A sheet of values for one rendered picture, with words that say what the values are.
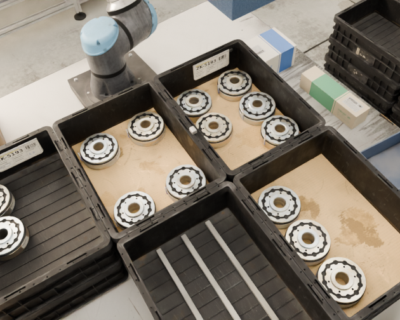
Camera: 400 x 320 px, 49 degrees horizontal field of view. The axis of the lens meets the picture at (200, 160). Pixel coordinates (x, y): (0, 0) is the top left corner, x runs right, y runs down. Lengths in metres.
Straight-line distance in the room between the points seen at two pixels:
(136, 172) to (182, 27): 0.77
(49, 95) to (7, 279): 0.72
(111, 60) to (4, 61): 1.69
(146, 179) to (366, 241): 0.56
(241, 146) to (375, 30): 1.14
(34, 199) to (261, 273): 0.61
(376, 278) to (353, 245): 0.09
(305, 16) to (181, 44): 1.45
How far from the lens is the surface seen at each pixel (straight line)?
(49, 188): 1.22
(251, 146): 1.20
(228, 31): 1.74
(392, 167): 1.39
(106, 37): 1.34
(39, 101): 1.62
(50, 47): 2.98
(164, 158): 1.18
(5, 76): 2.90
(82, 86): 1.55
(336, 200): 1.14
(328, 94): 1.45
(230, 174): 1.02
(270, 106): 1.26
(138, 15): 1.42
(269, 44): 1.55
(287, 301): 1.01
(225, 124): 1.21
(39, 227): 1.16
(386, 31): 2.18
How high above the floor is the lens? 1.79
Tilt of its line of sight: 55 degrees down
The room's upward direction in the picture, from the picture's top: 5 degrees counter-clockwise
